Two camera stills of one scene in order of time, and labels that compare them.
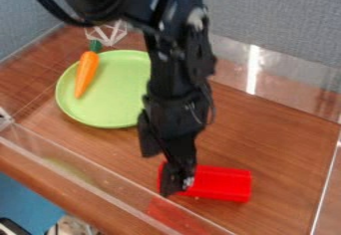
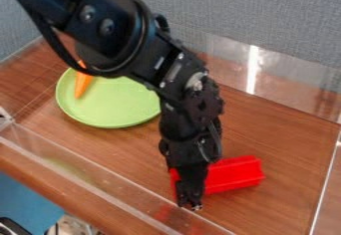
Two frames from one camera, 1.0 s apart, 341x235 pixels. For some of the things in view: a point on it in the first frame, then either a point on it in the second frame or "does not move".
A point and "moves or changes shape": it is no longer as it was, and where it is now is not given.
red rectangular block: [215, 182] moves or changes shape
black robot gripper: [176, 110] → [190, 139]
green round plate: [112, 101] does not move
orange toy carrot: [87, 68] does not move
